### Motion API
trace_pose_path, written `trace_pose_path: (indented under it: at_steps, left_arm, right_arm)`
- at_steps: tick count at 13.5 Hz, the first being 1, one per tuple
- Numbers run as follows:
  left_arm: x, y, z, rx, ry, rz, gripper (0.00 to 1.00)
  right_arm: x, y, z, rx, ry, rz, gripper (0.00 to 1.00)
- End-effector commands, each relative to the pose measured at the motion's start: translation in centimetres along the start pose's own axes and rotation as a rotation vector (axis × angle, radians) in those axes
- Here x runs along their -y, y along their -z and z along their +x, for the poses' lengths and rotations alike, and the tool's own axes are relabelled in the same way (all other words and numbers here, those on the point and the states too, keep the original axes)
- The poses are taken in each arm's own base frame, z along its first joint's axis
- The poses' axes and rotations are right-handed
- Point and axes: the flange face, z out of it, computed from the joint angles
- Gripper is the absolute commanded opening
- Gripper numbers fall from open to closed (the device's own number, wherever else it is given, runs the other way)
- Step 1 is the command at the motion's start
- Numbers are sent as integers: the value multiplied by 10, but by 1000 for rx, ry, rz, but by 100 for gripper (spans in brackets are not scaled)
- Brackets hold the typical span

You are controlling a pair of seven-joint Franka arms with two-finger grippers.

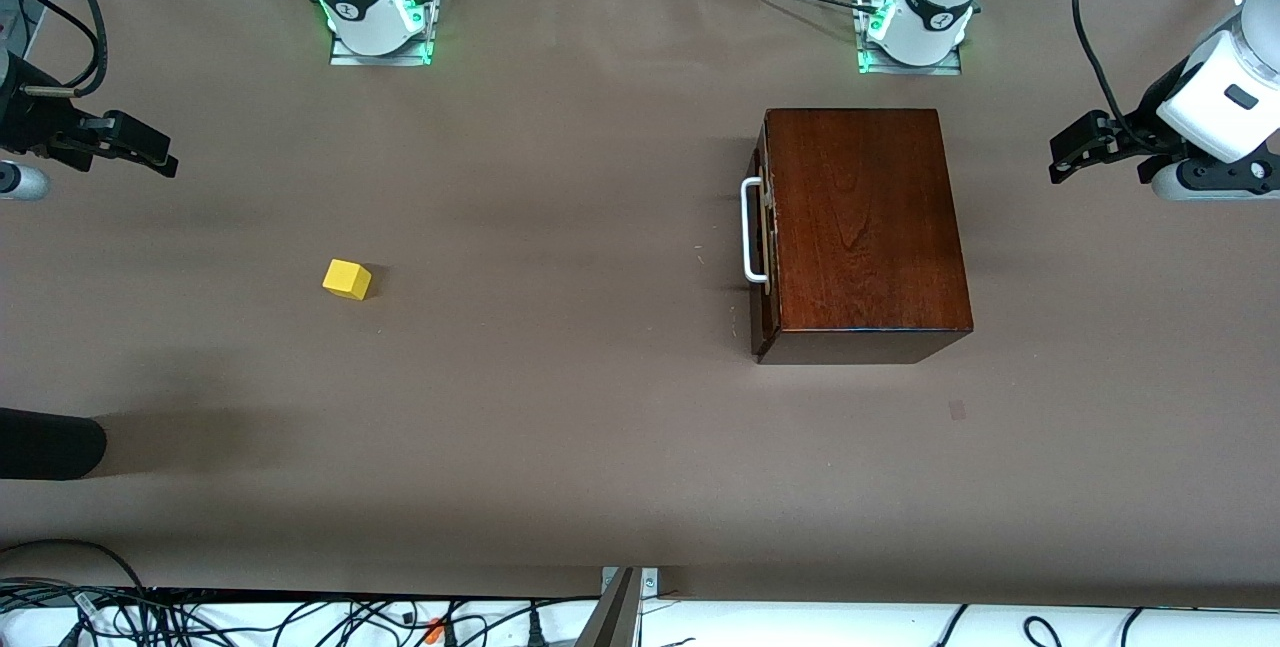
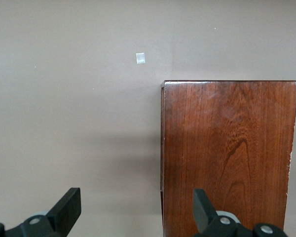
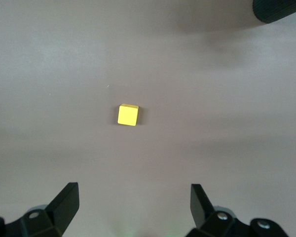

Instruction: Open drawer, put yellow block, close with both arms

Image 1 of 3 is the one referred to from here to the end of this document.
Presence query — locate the silver metal bracket plate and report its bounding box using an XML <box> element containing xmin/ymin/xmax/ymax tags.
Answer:
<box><xmin>601</xmin><ymin>567</ymin><xmax>660</xmax><ymax>600</ymax></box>

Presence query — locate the black looped cable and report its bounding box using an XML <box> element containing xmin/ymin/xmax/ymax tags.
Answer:
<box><xmin>0</xmin><ymin>539</ymin><xmax>151</xmax><ymax>618</ymax></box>

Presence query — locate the black cylinder object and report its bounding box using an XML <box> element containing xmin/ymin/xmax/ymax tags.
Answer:
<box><xmin>0</xmin><ymin>408</ymin><xmax>108</xmax><ymax>481</ymax></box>

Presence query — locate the grey metal bar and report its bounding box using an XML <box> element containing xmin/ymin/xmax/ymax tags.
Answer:
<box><xmin>575</xmin><ymin>567</ymin><xmax>641</xmax><ymax>647</ymax></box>

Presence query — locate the yellow wooden block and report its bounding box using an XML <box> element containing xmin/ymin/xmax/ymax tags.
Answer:
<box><xmin>322</xmin><ymin>259</ymin><xmax>373</xmax><ymax>302</ymax></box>

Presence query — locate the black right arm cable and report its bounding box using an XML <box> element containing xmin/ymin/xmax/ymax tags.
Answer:
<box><xmin>20</xmin><ymin>0</ymin><xmax>108</xmax><ymax>100</ymax></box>

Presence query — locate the dark brown wooden cabinet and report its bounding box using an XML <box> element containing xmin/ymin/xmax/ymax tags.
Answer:
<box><xmin>757</xmin><ymin>108</ymin><xmax>974</xmax><ymax>365</ymax></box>

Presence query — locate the wooden drawer with white handle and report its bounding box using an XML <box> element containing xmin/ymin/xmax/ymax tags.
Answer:
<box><xmin>741</xmin><ymin>112</ymin><xmax>779</xmax><ymax>360</ymax></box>

